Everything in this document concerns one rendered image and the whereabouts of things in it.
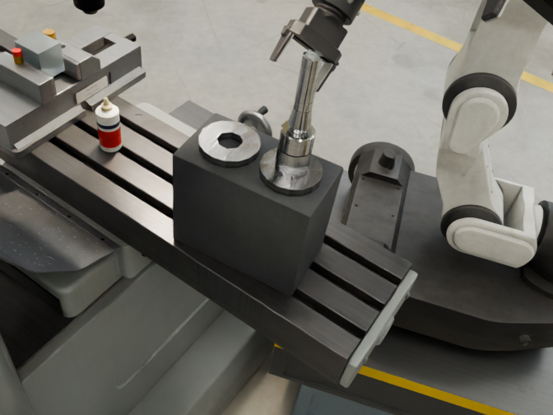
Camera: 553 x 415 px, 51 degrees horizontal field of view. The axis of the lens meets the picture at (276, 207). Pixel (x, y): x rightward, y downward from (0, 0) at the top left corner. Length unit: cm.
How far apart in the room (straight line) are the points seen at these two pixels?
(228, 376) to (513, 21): 114
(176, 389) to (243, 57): 194
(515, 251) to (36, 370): 105
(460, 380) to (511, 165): 153
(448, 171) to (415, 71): 196
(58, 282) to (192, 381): 67
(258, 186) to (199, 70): 222
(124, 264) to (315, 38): 55
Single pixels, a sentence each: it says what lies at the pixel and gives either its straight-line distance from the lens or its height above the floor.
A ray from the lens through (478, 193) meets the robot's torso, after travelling 142.
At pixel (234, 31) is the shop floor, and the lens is 333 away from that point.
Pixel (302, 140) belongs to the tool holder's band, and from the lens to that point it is 76.
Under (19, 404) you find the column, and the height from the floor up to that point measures 74.
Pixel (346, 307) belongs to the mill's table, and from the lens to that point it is 93.
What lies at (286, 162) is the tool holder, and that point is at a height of 115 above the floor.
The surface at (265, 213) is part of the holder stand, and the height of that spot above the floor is 108.
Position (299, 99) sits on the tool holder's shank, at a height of 125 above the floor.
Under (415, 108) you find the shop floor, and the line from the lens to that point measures 302.
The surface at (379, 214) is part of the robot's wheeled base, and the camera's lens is 156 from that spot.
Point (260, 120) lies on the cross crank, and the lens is 162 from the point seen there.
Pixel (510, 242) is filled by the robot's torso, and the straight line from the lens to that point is 146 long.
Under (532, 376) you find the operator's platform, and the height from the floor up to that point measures 40.
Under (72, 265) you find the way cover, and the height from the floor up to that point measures 88.
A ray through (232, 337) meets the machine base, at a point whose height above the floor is 20.
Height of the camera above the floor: 168
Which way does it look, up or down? 46 degrees down
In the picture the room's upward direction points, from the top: 10 degrees clockwise
